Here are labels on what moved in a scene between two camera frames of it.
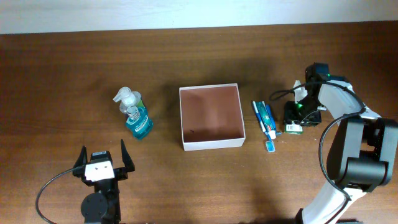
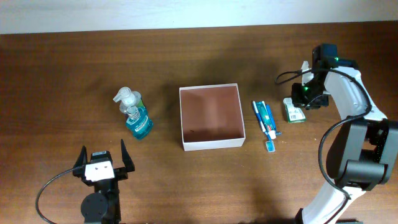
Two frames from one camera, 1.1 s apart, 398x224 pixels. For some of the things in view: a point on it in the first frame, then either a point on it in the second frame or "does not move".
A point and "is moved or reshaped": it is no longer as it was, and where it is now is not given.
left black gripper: x=122 y=173 does not move
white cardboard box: x=211 y=117 does not move
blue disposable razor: x=272 y=120 does not move
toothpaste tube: x=266 y=119 does not move
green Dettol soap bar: x=293 y=129 is moved or reshaped
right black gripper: x=289 y=114 -> x=299 y=101
